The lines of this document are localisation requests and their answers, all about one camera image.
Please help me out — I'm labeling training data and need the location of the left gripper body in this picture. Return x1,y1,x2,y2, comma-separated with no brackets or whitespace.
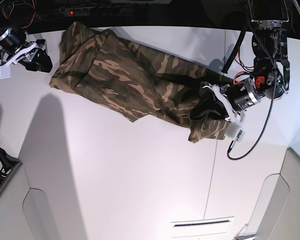
201,82,246,128

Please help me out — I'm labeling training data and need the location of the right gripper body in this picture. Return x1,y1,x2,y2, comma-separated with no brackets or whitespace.
0,39,47,66

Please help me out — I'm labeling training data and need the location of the camouflage T-shirt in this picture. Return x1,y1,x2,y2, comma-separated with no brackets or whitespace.
49,21,230,143

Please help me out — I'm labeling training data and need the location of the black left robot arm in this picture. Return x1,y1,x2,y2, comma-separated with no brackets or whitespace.
190,0,290,124

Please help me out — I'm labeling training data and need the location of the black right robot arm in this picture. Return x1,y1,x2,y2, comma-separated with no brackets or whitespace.
0,0,53,80

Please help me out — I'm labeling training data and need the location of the white power strip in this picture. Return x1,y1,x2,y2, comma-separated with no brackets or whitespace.
59,5,122,17

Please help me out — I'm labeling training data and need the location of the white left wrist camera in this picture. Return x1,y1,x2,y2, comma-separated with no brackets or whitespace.
224,122,245,142

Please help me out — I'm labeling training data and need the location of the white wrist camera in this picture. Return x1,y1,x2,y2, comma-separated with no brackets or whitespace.
224,122,245,142
0,65,11,80

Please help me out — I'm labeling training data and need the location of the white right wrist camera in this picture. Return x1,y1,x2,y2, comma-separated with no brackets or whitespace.
0,65,11,80

